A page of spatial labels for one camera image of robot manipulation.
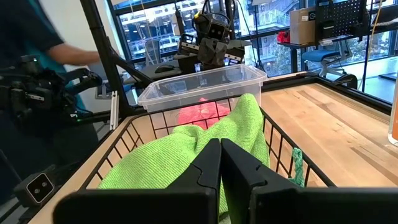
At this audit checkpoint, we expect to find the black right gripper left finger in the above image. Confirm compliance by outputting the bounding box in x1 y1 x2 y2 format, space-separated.
52 138 223 224

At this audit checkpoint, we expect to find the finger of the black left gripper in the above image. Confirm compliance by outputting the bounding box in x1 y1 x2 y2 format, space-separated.
213 39 228 67
198 39 215 67

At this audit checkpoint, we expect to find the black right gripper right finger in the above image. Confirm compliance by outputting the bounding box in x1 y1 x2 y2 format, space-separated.
221 138 398 224

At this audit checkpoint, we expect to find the bright green microfiber towel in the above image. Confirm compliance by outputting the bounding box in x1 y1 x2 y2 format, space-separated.
98 93 271 224

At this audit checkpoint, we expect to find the pale green towel white tag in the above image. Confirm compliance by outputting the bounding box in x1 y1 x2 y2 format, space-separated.
289 147 305 188

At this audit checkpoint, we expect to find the pink microfiber towel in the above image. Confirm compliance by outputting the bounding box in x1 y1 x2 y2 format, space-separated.
176 96 233 130

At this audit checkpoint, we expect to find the person's forearm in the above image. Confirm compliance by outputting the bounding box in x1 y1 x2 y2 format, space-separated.
46 42 102 67

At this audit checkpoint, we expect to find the black computer mouse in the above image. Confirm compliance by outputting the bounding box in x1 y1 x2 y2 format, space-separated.
154 63 175 75

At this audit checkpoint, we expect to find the grey mesh office chair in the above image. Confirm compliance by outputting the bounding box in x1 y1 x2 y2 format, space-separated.
144 39 162 65

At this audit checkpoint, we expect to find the dark grey desk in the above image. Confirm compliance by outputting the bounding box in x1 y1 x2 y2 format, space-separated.
123 58 200 86

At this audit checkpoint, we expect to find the clear plastic bin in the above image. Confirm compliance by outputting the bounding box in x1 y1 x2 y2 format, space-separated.
137 63 268 130

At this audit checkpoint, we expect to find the red object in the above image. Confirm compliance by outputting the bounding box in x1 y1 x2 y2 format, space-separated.
276 30 292 44

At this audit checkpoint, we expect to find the black standing desk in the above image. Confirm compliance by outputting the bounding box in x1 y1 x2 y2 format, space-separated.
276 29 398 75

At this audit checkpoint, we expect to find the cardboard box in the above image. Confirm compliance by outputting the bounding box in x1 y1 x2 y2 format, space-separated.
289 6 317 46

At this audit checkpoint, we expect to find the silver aluminium bar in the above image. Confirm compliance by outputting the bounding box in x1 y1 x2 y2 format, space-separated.
109 90 120 131

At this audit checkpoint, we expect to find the blue office chair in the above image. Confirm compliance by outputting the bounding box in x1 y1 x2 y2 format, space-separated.
300 40 354 78

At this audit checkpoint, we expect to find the black pegboard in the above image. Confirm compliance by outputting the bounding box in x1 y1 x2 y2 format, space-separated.
315 0 369 40

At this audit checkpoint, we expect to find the spray bottle with orange liquid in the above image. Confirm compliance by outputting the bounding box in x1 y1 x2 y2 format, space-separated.
387 73 398 147

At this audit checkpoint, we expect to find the person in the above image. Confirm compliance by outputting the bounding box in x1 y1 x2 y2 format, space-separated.
0 0 68 82

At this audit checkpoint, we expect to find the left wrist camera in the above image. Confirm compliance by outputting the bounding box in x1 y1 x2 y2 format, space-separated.
205 21 227 41

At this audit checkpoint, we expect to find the black wire basket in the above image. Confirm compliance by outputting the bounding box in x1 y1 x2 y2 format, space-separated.
77 95 336 191

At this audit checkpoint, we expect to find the small black table camera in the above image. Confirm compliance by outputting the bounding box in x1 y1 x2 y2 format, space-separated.
14 164 56 208

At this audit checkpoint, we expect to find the yellow cable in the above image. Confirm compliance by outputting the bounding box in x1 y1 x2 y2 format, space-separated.
357 0 384 91

